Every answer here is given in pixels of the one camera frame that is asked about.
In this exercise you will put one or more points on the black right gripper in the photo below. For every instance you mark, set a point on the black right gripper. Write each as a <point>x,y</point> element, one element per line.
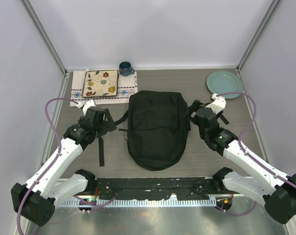
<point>196,105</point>

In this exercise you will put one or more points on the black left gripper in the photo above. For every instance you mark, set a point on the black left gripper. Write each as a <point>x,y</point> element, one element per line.
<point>108,126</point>

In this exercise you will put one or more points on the black fabric backpack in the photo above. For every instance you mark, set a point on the black fabric backpack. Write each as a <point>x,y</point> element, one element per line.
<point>158,124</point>

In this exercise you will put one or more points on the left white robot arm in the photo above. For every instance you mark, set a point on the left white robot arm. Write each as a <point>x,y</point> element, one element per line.
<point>38,197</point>

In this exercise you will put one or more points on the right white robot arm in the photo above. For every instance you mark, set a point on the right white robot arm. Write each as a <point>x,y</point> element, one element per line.
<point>268,186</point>

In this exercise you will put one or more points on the square floral ceramic plate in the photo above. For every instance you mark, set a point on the square floral ceramic plate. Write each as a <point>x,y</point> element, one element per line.
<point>100,83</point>

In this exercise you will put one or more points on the round teal plate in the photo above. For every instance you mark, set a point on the round teal plate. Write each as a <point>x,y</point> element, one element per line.
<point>220,82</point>

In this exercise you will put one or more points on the white patterned placemat cloth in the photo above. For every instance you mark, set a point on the white patterned placemat cloth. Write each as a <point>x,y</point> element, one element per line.
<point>127,86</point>

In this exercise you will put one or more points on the blue ceramic mug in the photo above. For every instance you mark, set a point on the blue ceramic mug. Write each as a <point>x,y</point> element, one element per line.
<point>126,69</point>

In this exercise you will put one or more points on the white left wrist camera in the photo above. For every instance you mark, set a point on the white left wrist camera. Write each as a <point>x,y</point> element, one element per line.
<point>84,107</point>

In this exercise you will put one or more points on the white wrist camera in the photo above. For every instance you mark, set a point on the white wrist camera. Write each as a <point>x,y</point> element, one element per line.
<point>84,107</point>
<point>217,104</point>

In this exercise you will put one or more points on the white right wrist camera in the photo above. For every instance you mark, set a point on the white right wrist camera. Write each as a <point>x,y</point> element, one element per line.
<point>217,104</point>

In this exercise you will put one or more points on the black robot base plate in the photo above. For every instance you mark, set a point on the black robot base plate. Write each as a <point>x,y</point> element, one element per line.
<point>156,189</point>

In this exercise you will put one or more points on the white slotted cable duct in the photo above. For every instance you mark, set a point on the white slotted cable duct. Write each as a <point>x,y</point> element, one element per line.
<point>172,202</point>

